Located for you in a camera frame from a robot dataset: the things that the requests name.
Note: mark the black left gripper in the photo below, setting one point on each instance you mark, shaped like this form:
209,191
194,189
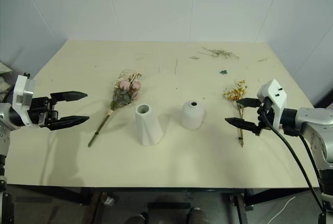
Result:
39,109

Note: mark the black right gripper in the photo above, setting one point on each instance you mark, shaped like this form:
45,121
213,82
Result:
265,117

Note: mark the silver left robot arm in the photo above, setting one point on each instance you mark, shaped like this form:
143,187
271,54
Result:
4,135

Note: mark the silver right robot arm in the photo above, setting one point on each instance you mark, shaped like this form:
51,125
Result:
312,119

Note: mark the short white dome vase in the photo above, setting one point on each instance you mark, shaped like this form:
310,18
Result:
192,117

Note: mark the tall white twisted vase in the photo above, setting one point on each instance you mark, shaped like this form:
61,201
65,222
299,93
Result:
148,127

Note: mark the yellow dried flower bunch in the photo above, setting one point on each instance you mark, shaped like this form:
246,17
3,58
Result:
236,93

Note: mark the small green leaf scrap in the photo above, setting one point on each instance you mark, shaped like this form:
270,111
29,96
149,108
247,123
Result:
223,72

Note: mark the short dried twig piece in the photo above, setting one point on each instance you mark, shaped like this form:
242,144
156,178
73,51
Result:
264,59

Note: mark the pink flower bouquet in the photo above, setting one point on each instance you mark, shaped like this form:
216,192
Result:
126,91

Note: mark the pale dried flower sprig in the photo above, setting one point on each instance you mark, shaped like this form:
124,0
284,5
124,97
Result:
221,52

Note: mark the small dried sprig fragment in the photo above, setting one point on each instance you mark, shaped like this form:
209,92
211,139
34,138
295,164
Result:
194,57

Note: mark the dark rounded shape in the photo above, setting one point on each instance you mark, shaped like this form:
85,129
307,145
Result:
197,216

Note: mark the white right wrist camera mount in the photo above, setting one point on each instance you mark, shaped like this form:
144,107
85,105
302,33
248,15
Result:
275,96

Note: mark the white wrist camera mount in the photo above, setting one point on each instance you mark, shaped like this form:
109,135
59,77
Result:
275,96
23,93

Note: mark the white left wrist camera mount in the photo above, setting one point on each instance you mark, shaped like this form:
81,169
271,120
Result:
23,93

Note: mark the black table frame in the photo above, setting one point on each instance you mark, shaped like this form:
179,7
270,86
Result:
156,190

